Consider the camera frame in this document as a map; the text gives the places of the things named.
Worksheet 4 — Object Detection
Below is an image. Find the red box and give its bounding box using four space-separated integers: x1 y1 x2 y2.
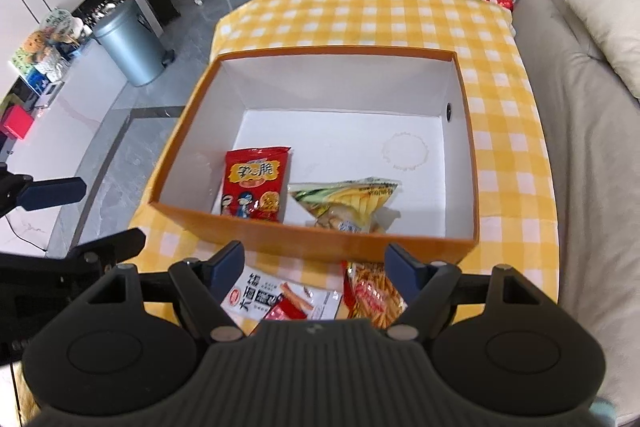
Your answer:
0 104 33 140

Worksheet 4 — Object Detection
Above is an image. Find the pile of snack boxes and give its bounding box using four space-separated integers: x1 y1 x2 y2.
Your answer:
12 7 96 82

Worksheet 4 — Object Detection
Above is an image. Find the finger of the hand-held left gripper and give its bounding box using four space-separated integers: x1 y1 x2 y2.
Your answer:
65 228 147 269
0 163 87 220

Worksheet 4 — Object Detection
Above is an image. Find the white low cabinet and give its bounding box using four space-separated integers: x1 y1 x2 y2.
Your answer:
0 39 132 253

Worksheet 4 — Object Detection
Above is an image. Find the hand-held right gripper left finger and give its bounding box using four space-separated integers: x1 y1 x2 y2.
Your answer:
87 241 247 343

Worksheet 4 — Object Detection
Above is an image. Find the red cartoon snack packet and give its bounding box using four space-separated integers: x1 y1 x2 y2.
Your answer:
220 146 292 223

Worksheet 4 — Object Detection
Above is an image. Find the beige cushion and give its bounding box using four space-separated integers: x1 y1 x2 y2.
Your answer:
555 0 640 100

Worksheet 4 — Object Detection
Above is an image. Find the grey pedal trash can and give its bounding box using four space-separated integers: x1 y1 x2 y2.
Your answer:
91 0 176 88

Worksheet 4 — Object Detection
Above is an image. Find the clear yellow-green snack packet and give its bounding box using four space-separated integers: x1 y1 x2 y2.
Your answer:
287 177 403 235

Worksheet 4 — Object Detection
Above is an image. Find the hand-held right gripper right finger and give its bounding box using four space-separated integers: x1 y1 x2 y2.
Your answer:
385 242 556 343

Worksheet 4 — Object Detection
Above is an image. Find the beige sofa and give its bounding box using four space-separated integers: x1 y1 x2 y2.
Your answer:
512 0 640 427

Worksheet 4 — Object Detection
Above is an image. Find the white cardboard box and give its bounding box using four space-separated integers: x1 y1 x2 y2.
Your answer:
150 47 481 265

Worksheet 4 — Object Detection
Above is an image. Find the black cable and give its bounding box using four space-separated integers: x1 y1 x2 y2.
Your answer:
7 214 51 253

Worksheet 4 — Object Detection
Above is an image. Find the white snack packet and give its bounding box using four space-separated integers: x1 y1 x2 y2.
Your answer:
220 264 343 323

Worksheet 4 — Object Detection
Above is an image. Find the shrimp stick snack packet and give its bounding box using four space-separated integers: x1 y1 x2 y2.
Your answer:
342 259 408 330

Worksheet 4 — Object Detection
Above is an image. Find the yellow checked tablecloth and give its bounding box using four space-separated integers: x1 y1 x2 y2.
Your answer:
127 0 561 323

